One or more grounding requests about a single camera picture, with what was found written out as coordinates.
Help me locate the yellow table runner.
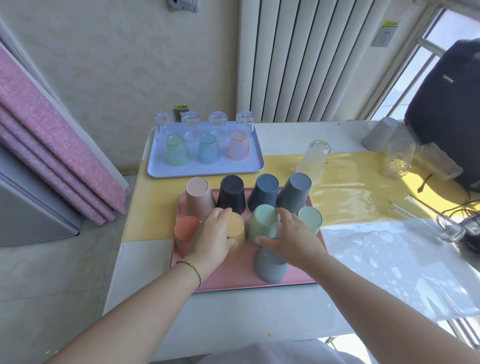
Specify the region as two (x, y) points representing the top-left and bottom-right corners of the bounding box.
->
(123, 149), (480, 244)

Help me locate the grey wall bracket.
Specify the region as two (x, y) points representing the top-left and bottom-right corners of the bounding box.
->
(166, 0), (200, 13)

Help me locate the orange plastic cup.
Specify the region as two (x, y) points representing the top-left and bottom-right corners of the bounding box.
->
(174, 216), (202, 259)

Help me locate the translucent pink cup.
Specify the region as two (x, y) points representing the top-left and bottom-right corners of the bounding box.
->
(228, 130), (250, 161)

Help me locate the wide clear glass tumbler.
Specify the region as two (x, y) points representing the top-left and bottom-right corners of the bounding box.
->
(412, 142), (463, 182)

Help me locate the yellow plastic cup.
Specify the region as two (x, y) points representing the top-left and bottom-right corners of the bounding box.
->
(224, 212), (247, 256)

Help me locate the pink plastic tray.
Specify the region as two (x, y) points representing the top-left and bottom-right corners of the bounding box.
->
(170, 186), (328, 293)

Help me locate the translucent green cup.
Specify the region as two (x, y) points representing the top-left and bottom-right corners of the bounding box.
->
(166, 135), (191, 167)

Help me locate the person's left hand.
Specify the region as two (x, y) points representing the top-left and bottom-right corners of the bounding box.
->
(186, 206), (239, 280)

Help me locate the dark blue plastic cup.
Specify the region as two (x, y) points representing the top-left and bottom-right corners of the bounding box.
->
(247, 173), (280, 213)

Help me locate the light grey plastic cup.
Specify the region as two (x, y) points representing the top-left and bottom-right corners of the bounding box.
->
(361, 116), (400, 153)

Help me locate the translucent blue cup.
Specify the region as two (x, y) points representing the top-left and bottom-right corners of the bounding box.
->
(198, 133), (221, 165)

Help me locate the lavender plastic tray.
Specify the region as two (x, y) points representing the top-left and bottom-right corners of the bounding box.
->
(147, 124), (266, 179)

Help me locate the pink folded mat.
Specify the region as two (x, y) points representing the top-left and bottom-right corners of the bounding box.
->
(0, 44), (131, 226)

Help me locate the sage green plastic cup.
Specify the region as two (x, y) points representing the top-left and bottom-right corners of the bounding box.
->
(248, 204), (280, 248)

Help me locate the black backpack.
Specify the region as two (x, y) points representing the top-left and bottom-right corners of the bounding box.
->
(404, 38), (480, 193)

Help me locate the person's left forearm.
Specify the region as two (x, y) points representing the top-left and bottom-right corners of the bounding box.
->
(45, 259), (226, 364)

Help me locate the white panel radiator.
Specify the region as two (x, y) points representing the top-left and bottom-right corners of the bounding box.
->
(235, 0), (387, 124)

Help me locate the pink ribbed plastic cup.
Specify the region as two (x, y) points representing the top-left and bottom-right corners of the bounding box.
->
(185, 177), (217, 220)

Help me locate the slim tall clear glass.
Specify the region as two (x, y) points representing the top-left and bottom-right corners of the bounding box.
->
(389, 193), (467, 243)

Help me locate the small black device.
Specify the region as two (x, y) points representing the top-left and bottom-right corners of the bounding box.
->
(460, 214), (480, 245)

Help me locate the thin gold bracelet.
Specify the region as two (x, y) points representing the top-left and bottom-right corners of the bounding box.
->
(176, 260), (202, 288)

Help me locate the white window frame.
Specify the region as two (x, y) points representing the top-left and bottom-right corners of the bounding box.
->
(362, 5), (480, 121)

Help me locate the person's right forearm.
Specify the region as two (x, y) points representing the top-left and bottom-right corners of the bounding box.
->
(298, 256), (480, 364)

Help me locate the grey cabinet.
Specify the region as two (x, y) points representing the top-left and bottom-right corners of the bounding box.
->
(0, 144), (84, 248)

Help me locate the person's right hand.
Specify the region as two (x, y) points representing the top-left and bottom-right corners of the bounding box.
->
(258, 208), (331, 273)

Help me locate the tall clear glass jar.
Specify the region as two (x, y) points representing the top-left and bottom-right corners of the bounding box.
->
(295, 140), (332, 185)

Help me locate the patterned clear glass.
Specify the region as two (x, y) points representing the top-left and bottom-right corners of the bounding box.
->
(385, 139), (416, 179)

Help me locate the white wall socket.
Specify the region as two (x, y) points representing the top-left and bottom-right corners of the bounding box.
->
(371, 26), (395, 48)

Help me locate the grey ribbed plastic cup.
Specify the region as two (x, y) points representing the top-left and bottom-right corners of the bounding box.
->
(253, 237), (289, 284)

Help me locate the black plastic cup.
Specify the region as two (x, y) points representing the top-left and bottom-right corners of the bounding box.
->
(217, 175), (247, 215)

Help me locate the mint green plastic cup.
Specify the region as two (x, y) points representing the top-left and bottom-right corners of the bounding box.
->
(298, 206), (323, 235)

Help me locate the person's white clothing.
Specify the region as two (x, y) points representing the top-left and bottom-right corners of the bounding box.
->
(200, 338), (377, 364)

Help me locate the slate blue ribbed cup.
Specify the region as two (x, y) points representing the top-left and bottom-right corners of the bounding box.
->
(277, 172), (313, 217)

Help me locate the black cable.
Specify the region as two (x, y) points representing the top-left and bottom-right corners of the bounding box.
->
(416, 173), (480, 219)

